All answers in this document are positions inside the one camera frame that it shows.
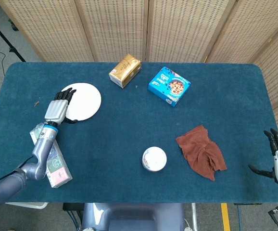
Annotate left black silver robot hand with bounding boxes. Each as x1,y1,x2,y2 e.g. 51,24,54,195
44,87,79,126

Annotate white round paper plate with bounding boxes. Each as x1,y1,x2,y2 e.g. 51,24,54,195
61,82,102,122

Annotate long clear box coloured packs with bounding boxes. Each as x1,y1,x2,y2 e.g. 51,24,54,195
29,123,73,189

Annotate black box under table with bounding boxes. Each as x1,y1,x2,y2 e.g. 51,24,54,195
62,203,85,213

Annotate blue cookie box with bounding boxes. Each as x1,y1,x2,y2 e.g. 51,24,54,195
148,66,191,107

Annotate yellow floor tape strip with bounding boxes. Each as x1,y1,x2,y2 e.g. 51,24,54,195
220,203,231,231

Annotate gold tissue pack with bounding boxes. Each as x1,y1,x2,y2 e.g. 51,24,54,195
108,53,142,89

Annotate brown cloth rag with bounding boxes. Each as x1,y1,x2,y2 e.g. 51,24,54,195
176,124,227,181

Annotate black tripod stand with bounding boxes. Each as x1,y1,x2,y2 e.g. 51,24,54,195
0,13,26,63

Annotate metal table leg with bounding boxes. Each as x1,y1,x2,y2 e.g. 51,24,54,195
191,203,198,231

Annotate blue carpet table cover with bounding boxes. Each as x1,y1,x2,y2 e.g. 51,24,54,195
0,62,278,204

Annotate clear round binder clip jar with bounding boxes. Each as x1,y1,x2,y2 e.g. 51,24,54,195
142,146,167,172

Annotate grey-blue robot torso base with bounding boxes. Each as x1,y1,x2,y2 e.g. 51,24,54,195
81,203,186,231

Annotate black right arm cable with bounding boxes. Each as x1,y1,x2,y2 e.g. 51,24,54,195
267,203,278,231

